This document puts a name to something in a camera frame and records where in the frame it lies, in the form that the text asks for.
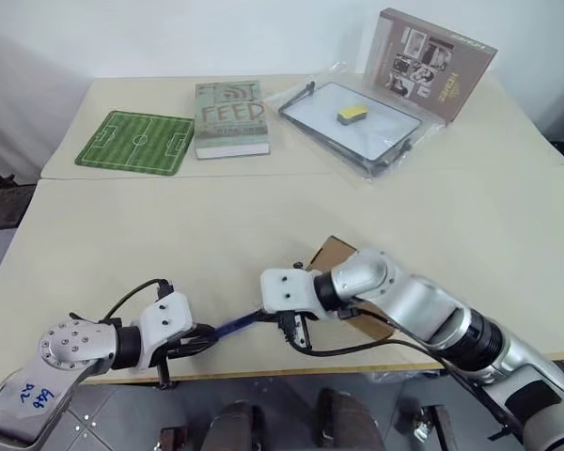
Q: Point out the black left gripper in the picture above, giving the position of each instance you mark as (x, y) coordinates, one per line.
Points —
(178, 345)

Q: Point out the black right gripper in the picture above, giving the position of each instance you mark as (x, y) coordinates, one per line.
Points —
(295, 329)

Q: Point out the blue pen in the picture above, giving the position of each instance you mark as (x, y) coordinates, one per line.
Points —
(239, 324)

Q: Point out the brown cardboard box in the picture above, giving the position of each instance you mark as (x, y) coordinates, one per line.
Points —
(331, 251)

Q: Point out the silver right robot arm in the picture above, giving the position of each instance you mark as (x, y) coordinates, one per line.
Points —
(432, 315)

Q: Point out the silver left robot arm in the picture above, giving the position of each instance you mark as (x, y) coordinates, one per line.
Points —
(51, 371)

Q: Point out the brown printed product box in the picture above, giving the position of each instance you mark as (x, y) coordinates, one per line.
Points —
(427, 61)

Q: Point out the dark rounded shape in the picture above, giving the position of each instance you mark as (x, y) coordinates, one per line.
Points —
(352, 423)
(237, 427)

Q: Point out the clear plastic bag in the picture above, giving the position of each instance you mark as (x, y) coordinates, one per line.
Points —
(310, 145)

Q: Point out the black framed whiteboard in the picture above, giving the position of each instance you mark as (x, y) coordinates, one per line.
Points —
(352, 136)

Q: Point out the FEED book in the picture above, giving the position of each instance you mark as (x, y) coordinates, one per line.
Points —
(230, 122)

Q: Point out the green soccer field mat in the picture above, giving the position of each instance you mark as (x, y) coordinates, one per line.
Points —
(134, 141)

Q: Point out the yellow sponge eraser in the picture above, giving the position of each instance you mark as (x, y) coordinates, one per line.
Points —
(351, 114)

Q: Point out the black slim pen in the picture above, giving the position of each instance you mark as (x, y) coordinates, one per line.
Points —
(298, 96)

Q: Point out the black flat panel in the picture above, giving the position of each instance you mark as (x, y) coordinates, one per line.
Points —
(4, 209)

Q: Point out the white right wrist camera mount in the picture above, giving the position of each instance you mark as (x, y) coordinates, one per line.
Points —
(286, 289)

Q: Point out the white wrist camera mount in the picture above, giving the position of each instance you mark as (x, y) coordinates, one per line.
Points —
(167, 312)
(286, 289)

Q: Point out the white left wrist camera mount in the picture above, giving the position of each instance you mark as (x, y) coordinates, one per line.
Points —
(167, 312)

